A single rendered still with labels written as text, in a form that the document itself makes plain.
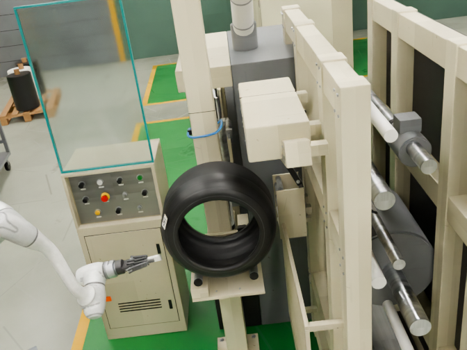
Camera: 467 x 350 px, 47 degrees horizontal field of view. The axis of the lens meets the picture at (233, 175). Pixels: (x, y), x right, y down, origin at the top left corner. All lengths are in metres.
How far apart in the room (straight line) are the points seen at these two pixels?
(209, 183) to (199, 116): 0.41
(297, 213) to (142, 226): 1.00
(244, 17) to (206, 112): 0.62
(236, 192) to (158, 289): 1.35
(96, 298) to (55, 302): 1.73
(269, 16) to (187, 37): 3.01
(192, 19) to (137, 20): 8.80
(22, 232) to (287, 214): 1.32
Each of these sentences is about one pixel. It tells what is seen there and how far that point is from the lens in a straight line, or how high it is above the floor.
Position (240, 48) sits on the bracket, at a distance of 3.17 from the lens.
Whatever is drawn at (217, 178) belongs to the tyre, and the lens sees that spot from 2.47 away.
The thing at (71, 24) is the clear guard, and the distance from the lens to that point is 3.02.
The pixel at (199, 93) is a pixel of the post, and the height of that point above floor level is 1.75.
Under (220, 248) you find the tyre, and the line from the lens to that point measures 2.91.
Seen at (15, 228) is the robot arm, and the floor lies 1.44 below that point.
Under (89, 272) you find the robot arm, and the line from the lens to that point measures 2.83.
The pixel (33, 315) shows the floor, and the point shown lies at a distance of 4.42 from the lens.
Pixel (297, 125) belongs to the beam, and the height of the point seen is 1.77.
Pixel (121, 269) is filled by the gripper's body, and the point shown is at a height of 0.99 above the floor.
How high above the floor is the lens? 2.54
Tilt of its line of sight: 26 degrees down
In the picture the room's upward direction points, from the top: 7 degrees counter-clockwise
